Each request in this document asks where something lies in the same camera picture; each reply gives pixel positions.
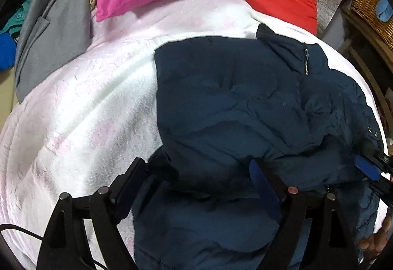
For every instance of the wooden table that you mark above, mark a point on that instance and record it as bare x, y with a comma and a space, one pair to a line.
362, 48

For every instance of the light blue cloth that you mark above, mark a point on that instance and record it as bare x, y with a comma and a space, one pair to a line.
385, 10

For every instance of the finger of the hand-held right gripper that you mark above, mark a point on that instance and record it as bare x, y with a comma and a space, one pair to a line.
382, 193
367, 167

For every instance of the navy zip jacket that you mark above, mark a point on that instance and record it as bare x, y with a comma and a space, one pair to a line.
230, 104

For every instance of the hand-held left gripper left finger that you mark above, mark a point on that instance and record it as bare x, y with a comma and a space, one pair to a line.
132, 177

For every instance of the white blanket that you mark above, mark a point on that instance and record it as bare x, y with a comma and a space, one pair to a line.
76, 119

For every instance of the person's right hand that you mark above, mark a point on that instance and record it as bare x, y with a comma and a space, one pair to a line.
373, 244

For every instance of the blue garment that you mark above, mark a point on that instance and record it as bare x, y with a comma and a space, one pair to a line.
6, 51

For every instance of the wicker basket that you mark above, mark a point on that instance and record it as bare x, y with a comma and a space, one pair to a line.
368, 5

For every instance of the grey coat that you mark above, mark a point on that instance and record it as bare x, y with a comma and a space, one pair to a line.
55, 36

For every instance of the teal garment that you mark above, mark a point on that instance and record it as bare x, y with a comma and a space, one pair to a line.
15, 19

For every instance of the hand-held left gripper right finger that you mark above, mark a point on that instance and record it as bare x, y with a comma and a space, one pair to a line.
264, 184

